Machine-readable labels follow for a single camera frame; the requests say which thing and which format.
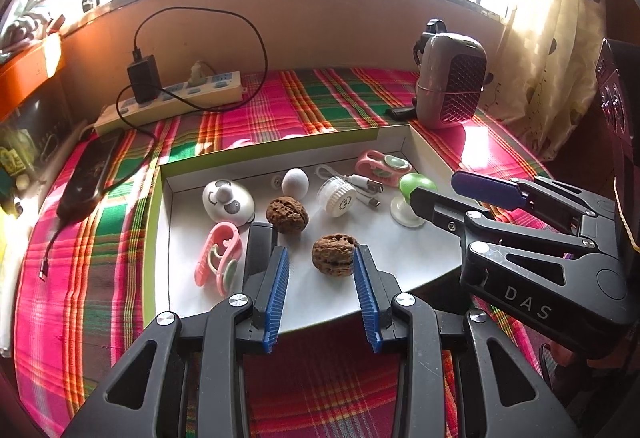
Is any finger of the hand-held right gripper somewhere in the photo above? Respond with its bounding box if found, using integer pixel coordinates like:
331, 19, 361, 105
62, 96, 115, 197
451, 171, 616, 239
409, 187, 601, 287

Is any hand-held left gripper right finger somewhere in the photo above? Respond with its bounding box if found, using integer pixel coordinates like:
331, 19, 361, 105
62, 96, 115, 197
354, 244, 583, 438

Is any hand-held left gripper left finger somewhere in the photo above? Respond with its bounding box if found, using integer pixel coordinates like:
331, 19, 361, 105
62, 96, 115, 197
60, 245, 289, 438

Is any green white suction knob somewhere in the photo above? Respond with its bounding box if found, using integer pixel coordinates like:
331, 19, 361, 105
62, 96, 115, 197
391, 173, 437, 225

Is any green white cardboard box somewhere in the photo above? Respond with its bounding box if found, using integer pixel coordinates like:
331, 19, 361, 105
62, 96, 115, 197
144, 121, 556, 335

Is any brown walnut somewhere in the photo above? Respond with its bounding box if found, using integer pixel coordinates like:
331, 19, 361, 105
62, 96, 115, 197
312, 233, 357, 278
266, 197, 309, 234

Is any black rectangular case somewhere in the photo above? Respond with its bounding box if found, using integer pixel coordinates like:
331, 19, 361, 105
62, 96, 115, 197
248, 221, 279, 279

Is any white USB cable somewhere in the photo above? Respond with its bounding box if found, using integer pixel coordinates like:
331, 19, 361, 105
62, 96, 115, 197
315, 165, 385, 209

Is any pink and green clip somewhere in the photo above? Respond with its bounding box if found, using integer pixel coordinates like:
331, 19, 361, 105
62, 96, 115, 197
356, 149, 412, 182
194, 224, 243, 293

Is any white round container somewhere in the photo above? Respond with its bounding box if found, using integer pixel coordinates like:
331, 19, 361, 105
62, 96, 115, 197
317, 177, 357, 219

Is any white panda egg toy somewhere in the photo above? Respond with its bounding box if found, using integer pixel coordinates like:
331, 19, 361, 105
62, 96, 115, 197
202, 179, 255, 225

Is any white egg-shaped knob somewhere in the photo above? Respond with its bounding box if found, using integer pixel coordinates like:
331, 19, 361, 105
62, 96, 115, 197
272, 168, 309, 198

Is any grey mini heater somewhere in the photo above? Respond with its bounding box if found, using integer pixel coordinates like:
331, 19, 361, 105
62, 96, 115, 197
412, 18, 488, 130

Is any pink green plaid cloth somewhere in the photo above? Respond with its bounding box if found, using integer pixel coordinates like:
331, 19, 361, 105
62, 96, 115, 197
15, 67, 576, 438

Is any cream dotted curtain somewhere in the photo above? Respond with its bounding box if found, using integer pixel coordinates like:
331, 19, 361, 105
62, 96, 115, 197
500, 0, 618, 161

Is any beige power strip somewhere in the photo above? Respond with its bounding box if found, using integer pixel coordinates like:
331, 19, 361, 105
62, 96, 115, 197
94, 71, 244, 136

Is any black smartphone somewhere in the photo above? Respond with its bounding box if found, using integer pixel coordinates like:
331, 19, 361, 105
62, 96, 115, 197
56, 131, 124, 219

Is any grey plug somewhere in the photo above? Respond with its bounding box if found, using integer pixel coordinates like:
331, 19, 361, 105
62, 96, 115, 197
187, 61, 208, 88

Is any black charger adapter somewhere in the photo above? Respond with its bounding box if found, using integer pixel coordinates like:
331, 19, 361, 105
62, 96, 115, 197
126, 58, 161, 104

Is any dark glass tank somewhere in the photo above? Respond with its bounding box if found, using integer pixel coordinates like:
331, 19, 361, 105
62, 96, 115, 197
0, 88, 76, 159

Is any pile of plastic bags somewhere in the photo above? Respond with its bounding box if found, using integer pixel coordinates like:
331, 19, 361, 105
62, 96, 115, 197
0, 0, 66, 54

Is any black charging cable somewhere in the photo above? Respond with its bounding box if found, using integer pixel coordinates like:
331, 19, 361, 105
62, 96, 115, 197
37, 7, 269, 281

